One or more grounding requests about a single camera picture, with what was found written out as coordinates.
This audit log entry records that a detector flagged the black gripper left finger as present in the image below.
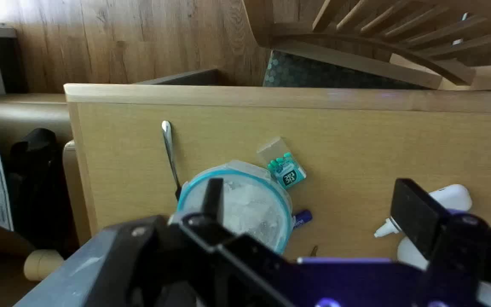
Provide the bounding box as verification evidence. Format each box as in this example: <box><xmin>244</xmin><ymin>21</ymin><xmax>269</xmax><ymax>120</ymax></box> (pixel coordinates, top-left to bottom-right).
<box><xmin>199</xmin><ymin>177</ymin><xmax>225</xmax><ymax>221</ymax></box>

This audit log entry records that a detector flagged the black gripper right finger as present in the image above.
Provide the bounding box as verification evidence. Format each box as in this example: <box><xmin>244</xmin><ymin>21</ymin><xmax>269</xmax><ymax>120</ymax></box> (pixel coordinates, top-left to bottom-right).
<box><xmin>390</xmin><ymin>177</ymin><xmax>452</xmax><ymax>269</ymax></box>

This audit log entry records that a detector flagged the white squeeze bottle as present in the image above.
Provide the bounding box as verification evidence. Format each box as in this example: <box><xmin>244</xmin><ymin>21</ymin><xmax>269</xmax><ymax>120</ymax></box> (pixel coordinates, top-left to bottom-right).
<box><xmin>372</xmin><ymin>182</ymin><xmax>474</xmax><ymax>240</ymax></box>

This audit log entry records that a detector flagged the round container with teal rim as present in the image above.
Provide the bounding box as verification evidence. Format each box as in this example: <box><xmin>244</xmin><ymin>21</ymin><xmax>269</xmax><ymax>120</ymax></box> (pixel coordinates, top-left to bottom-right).
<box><xmin>175</xmin><ymin>160</ymin><xmax>295</xmax><ymax>255</ymax></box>

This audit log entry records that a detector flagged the metal spoon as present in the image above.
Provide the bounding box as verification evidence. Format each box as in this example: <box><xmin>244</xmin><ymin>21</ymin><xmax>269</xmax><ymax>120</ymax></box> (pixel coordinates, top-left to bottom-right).
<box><xmin>160</xmin><ymin>119</ymin><xmax>184</xmax><ymax>200</ymax></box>

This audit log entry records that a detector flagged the green tic tac box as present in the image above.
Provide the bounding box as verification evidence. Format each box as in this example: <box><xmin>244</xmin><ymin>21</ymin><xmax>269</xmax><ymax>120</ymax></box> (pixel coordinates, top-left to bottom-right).
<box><xmin>256</xmin><ymin>136</ymin><xmax>308</xmax><ymax>190</ymax></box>

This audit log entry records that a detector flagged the purple pen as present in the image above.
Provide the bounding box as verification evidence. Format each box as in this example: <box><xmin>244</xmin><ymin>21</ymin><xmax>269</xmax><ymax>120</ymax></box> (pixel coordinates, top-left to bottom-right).
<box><xmin>291</xmin><ymin>207</ymin><xmax>314</xmax><ymax>229</ymax></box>

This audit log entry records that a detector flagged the dark green seat cushion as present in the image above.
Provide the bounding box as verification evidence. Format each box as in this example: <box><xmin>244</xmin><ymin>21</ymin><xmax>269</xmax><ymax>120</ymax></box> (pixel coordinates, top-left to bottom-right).
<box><xmin>261</xmin><ymin>49</ymin><xmax>430</xmax><ymax>90</ymax></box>

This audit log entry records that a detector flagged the wooden chair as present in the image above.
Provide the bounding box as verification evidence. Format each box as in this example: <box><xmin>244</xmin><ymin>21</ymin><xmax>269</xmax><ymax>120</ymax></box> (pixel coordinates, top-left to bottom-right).
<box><xmin>240</xmin><ymin>0</ymin><xmax>491</xmax><ymax>90</ymax></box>

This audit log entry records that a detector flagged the black bag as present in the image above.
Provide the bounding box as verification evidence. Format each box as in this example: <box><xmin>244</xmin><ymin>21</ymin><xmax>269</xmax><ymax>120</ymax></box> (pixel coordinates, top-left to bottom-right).
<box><xmin>7</xmin><ymin>127</ymin><xmax>77</xmax><ymax>252</ymax></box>

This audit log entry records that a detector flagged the beige wooden cylinder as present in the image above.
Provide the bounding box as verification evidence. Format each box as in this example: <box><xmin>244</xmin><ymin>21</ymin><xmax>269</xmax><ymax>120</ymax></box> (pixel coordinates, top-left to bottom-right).
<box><xmin>22</xmin><ymin>247</ymin><xmax>65</xmax><ymax>282</ymax></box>

